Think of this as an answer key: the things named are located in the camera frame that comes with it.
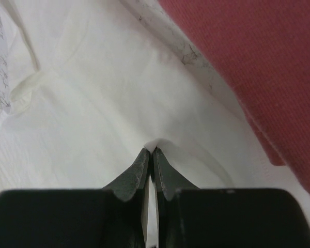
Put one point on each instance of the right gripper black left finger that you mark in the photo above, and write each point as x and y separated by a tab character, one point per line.
112	216

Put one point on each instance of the white printed t-shirt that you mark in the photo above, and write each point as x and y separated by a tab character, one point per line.
90	87

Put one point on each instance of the pink folded t-shirt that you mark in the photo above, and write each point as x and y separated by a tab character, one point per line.
262	50

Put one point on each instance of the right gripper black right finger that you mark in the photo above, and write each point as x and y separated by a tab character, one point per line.
192	217

